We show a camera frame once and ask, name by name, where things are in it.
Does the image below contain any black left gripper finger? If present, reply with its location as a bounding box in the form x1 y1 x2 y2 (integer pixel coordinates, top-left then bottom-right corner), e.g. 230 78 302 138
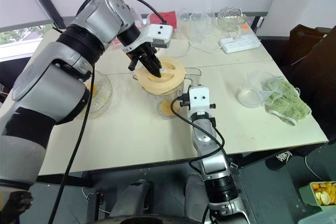
145 54 163 76
139 55 161 79

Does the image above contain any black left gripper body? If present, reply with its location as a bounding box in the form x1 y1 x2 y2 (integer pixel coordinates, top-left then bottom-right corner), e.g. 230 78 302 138
125 42 159 72

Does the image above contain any cream blender lid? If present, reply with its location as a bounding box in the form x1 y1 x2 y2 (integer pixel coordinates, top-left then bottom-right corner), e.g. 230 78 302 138
134 56 187 97

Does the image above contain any clear blender jar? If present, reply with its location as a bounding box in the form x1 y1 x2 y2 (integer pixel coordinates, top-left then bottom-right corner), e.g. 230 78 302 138
132 67 203 120

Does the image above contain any peeled orange segment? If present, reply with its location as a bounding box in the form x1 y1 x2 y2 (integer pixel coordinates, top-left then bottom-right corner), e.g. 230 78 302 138
85 80 98 97
159 100 182 118

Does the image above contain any glass bowl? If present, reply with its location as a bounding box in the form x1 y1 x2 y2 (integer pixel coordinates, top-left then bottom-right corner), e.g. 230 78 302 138
78 70 114 119

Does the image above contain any clear bag with red contents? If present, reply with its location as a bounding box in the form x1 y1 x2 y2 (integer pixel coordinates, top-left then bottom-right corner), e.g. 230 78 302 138
111 37 124 49

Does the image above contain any red packet in clear bag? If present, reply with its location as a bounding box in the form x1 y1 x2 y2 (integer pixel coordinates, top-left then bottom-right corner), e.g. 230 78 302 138
148 10 178 29

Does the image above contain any white power strip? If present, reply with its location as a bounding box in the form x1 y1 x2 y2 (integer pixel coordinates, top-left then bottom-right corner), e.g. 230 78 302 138
219 34 262 54

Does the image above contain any crumpled clear plastic container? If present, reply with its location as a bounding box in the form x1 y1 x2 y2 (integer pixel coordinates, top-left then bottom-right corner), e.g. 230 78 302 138
217 6 248 30

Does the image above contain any clear plastic measuring cup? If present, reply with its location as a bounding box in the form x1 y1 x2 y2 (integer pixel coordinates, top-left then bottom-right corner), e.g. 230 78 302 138
237 70 279 109

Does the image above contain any green cloth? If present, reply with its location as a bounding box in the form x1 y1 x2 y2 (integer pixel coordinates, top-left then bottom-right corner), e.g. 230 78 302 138
263 77 312 126

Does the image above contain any black plastic crate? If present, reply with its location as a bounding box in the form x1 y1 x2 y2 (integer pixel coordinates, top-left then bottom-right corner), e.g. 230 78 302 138
289 24 336 65

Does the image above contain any black table leg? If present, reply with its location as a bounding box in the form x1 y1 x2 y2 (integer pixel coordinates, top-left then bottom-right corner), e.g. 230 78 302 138
86 191 103 221

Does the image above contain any black shoe with white print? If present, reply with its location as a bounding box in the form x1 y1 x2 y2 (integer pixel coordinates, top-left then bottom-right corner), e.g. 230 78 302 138
265 150 294 172

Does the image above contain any green box of orange peels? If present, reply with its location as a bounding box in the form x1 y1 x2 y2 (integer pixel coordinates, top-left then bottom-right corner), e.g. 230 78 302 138
298 180 336 213

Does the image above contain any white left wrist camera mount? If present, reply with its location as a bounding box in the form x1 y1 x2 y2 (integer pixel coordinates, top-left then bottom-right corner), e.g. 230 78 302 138
121 24 174 53

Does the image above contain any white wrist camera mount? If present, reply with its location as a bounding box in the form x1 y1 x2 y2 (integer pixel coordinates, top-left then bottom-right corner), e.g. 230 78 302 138
121 24 174 53
181 85 217 116

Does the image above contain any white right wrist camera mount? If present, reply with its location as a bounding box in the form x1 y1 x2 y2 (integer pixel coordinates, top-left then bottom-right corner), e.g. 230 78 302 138
181 85 217 116

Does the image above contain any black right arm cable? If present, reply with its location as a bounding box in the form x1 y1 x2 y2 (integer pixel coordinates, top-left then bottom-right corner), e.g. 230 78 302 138
171 94 227 173

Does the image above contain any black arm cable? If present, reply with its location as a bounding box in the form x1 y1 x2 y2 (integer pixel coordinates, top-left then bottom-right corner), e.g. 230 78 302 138
171 94 227 173
48 0 168 224

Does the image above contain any white power cord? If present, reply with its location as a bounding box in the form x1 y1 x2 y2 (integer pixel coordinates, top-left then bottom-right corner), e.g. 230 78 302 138
167 24 243 57

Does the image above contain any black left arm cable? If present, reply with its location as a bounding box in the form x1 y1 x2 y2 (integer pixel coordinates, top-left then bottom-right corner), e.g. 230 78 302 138
48 0 168 224

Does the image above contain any black window frame post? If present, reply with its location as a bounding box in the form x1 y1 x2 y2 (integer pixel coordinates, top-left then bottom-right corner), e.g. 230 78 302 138
22 0 67 30

